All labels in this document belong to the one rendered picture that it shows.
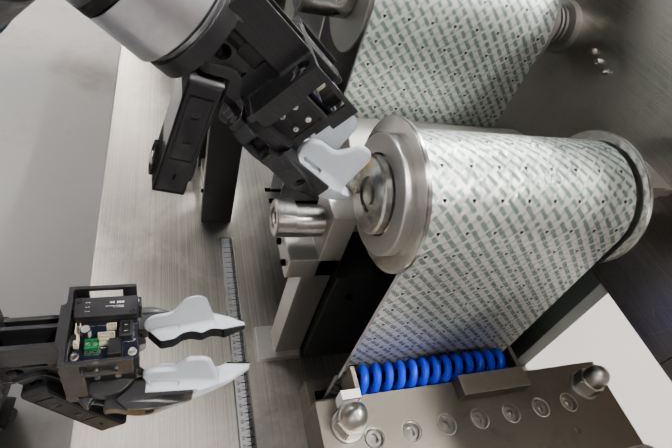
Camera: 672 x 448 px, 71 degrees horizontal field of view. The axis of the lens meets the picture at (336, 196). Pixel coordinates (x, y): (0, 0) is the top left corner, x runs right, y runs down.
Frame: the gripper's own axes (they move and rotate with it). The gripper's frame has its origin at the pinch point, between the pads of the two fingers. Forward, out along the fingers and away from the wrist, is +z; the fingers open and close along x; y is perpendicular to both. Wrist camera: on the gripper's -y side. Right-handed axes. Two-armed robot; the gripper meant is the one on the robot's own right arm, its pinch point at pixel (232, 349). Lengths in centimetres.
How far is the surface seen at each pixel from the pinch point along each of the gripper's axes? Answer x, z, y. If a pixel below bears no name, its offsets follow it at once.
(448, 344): -0.2, 26.6, -3.9
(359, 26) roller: 24.9, 13.6, 23.1
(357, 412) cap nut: -7.1, 11.8, -1.6
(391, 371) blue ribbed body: -2.3, 18.4, -4.8
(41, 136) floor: 162, -57, -109
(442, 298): -0.2, 20.6, 7.1
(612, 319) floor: 50, 188, -109
